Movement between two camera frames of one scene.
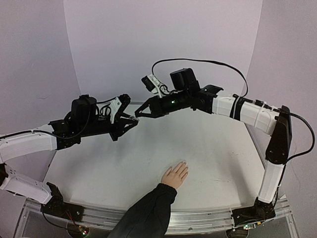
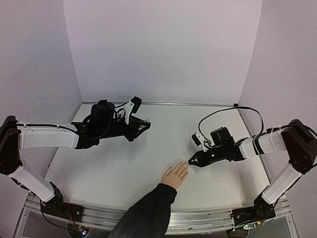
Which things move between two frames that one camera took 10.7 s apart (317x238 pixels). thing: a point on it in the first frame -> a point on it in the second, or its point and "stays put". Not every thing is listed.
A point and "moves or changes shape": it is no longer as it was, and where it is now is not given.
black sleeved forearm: (148, 218) stays put
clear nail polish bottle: (133, 118) moves or changes shape
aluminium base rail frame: (181, 221) stays put
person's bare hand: (175, 177) stays put
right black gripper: (155, 107) -> (203, 158)
